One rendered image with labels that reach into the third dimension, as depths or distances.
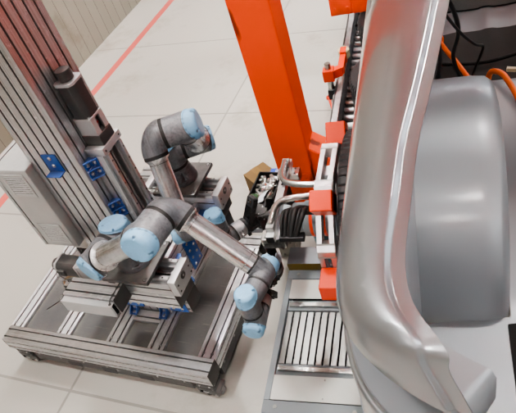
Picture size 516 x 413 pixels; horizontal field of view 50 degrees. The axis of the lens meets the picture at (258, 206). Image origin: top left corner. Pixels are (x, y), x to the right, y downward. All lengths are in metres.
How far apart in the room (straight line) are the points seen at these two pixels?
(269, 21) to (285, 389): 1.58
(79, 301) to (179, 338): 0.58
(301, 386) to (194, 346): 0.54
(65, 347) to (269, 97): 1.66
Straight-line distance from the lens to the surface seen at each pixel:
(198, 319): 2.83
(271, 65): 2.21
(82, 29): 6.37
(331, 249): 1.87
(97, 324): 3.09
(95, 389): 3.15
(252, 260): 1.85
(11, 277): 4.06
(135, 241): 1.75
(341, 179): 1.83
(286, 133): 2.40
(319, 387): 2.62
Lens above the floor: 2.36
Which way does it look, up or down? 42 degrees down
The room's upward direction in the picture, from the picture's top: 20 degrees counter-clockwise
